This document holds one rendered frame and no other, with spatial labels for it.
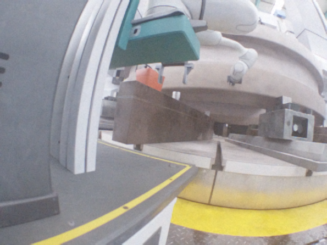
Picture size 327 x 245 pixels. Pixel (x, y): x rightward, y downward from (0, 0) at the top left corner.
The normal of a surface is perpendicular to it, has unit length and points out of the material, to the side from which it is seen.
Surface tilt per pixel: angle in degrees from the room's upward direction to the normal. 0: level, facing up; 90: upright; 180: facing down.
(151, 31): 90
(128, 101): 90
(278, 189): 90
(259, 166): 90
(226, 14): 143
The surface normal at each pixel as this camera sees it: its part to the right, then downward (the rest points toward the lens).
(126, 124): -0.52, -0.08
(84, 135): 0.89, 0.11
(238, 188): -0.31, -0.06
